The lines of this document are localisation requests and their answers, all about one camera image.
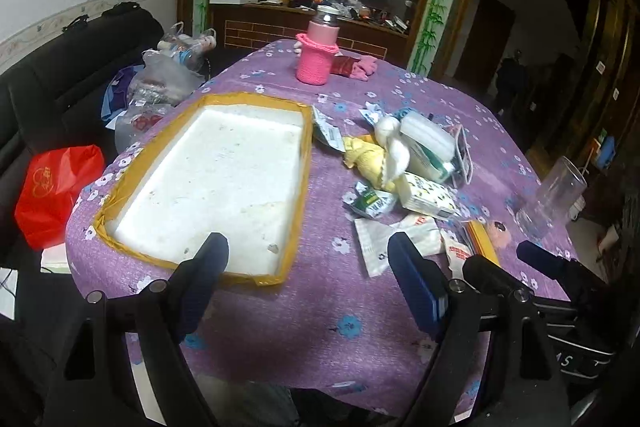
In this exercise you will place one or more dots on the white foam box yellow tape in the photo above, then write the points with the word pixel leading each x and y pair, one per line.
pixel 220 177

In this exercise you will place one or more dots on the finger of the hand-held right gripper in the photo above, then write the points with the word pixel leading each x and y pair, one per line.
pixel 560 269
pixel 487 269

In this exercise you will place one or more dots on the blue container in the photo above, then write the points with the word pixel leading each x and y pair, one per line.
pixel 605 152

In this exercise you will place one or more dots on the white packet red print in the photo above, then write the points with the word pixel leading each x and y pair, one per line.
pixel 457 252

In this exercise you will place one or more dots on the clear plastic bag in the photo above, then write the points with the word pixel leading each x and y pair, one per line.
pixel 160 82

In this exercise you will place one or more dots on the pile of small counter items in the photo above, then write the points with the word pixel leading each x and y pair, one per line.
pixel 370 12

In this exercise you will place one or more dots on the clear glass cup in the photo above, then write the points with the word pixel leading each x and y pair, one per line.
pixel 555 197

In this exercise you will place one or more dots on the tissue pack green label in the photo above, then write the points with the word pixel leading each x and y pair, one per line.
pixel 425 147

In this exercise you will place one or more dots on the tissue pack black yellow print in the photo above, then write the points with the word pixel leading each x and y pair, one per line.
pixel 430 197

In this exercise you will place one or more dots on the plain white packet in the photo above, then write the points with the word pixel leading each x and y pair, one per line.
pixel 375 242

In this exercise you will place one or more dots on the red plastic bag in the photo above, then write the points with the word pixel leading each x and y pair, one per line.
pixel 55 192

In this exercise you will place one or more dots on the blue towel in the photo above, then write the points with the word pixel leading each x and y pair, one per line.
pixel 404 112

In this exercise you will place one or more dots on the pink bottle with knit sleeve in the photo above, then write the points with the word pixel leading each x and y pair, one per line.
pixel 315 57

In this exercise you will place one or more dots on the small green white packet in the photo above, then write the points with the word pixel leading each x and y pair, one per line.
pixel 372 202

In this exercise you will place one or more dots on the purple floral tablecloth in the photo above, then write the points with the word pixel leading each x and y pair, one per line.
pixel 330 307

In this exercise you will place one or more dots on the red pouch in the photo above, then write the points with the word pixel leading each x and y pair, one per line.
pixel 345 66

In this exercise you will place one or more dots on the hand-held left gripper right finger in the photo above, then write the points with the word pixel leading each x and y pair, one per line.
pixel 417 289

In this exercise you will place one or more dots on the black sofa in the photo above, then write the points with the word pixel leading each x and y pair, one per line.
pixel 60 77

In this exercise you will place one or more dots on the white packet blue print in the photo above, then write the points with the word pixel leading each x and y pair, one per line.
pixel 372 113

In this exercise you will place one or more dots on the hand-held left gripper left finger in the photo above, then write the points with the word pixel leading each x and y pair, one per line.
pixel 202 277

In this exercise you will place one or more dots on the pink cloth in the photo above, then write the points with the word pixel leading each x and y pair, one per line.
pixel 364 67

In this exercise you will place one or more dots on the cartoon printed clear pouch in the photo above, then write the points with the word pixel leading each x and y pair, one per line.
pixel 462 157

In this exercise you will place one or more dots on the blue garment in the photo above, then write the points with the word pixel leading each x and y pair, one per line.
pixel 115 94

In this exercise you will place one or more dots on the pale yellow cloth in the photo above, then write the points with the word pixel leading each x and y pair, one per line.
pixel 365 157

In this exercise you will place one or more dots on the white rolled towel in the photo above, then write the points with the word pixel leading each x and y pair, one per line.
pixel 392 147

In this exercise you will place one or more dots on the plastic bag with bottles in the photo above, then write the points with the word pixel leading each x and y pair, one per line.
pixel 187 44

